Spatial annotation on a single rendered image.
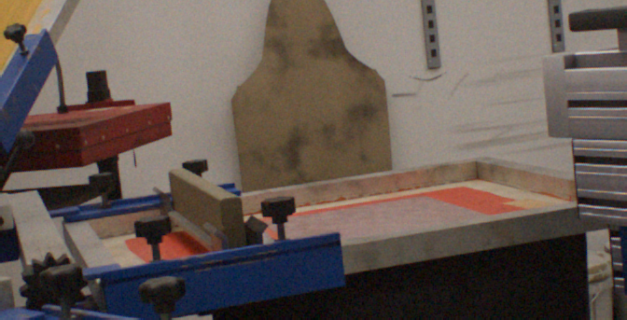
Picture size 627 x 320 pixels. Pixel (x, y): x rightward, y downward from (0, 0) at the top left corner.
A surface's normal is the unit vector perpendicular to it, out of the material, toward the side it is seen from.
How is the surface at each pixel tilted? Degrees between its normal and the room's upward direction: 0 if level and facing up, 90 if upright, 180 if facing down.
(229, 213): 90
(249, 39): 90
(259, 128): 88
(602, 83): 90
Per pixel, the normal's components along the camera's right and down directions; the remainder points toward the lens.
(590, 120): -0.83, 0.15
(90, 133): 0.97, -0.07
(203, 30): 0.29, 0.07
